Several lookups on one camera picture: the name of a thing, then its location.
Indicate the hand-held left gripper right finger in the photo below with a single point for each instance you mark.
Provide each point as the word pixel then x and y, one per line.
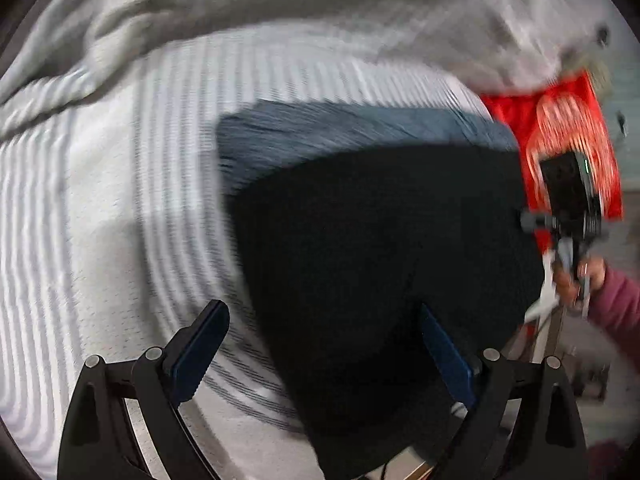
pixel 445 360

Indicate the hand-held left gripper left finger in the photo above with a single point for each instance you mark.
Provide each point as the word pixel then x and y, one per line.
pixel 200 355

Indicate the black pants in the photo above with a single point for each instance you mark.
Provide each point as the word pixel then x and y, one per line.
pixel 350 260

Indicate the person's right hand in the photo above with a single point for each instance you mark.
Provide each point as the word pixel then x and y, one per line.
pixel 597 275

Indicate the red patterned cloth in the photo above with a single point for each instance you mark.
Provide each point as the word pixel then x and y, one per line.
pixel 510 115

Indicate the white striped bed sheet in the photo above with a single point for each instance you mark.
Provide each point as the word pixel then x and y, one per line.
pixel 100 210

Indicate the blue leaf-patterned mat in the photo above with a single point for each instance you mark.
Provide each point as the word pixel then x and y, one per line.
pixel 325 130

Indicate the grey striped duvet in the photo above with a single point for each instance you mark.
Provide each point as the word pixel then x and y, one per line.
pixel 300 10

